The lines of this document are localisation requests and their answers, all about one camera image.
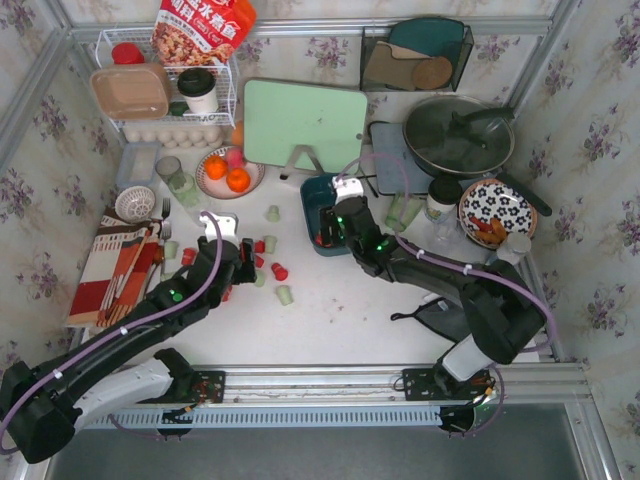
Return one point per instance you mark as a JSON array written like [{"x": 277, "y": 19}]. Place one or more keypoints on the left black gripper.
[{"x": 247, "y": 260}]

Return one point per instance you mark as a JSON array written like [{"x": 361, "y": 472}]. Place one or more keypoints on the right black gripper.
[{"x": 329, "y": 226}]

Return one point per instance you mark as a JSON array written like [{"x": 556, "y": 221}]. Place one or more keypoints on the teal storage basket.
[{"x": 317, "y": 193}]

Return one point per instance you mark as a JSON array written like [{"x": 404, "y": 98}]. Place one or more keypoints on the green capsule tall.
[{"x": 284, "y": 295}]

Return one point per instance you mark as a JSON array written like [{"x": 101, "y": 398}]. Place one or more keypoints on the green capsule top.
[{"x": 273, "y": 214}]

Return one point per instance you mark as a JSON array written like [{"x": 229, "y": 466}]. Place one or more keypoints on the clear plastic cup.
[{"x": 447, "y": 236}]

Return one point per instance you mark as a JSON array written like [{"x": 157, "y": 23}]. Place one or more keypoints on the grey microfibre glove cloth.
[{"x": 440, "y": 316}]

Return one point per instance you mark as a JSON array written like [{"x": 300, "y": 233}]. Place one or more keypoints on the red capsule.
[
  {"x": 322, "y": 242},
  {"x": 280, "y": 273}
]

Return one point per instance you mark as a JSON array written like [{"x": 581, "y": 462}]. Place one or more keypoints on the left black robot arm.
[{"x": 43, "y": 407}]

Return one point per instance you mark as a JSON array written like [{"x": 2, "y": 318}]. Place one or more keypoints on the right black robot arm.
[{"x": 495, "y": 315}]

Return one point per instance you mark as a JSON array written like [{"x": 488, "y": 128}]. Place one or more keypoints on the white strainer basket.
[{"x": 135, "y": 204}]

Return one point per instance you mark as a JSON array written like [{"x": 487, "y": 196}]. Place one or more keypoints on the clear storage box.
[{"x": 137, "y": 166}]

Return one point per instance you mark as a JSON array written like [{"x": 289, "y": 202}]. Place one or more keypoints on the green capsule centre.
[{"x": 260, "y": 278}]

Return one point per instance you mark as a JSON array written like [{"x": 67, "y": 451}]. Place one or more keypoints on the green glass cup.
[{"x": 402, "y": 211}]

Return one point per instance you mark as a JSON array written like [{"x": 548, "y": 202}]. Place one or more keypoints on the blue grey trivet mat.
[{"x": 394, "y": 162}]

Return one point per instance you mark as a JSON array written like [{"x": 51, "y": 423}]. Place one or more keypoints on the fruit plate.
[{"x": 223, "y": 174}]

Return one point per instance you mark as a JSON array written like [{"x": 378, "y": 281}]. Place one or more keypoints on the jar with black lid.
[{"x": 444, "y": 193}]

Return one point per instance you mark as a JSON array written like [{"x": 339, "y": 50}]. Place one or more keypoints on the light green cutting board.
[{"x": 280, "y": 116}]

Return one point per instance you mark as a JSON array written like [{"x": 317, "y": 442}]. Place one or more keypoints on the striped kitchen towel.
[{"x": 115, "y": 273}]

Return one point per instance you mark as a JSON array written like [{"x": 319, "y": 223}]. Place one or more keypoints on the grey green tumbler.
[{"x": 182, "y": 186}]

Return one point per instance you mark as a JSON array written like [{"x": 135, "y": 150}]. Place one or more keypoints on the black frying pan with lid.
[{"x": 465, "y": 138}]

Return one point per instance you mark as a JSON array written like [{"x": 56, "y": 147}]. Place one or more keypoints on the flower patterned plate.
[{"x": 489, "y": 210}]

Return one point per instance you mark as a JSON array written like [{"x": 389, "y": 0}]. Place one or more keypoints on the egg tray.
[{"x": 176, "y": 137}]

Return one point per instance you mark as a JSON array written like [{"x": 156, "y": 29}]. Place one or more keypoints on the black mesh holder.
[{"x": 423, "y": 54}]

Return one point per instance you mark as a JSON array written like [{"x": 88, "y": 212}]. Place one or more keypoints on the white bottle blue label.
[{"x": 514, "y": 248}]

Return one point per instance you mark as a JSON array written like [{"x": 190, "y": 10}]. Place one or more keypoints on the white cup black lid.
[{"x": 198, "y": 87}]

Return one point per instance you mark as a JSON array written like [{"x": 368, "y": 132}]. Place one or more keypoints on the beige plastic container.
[{"x": 132, "y": 92}]

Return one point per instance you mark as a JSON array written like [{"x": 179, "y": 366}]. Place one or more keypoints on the red snack bag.
[{"x": 201, "y": 32}]

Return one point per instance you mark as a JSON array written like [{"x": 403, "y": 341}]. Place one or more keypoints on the red lid jar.
[{"x": 127, "y": 53}]

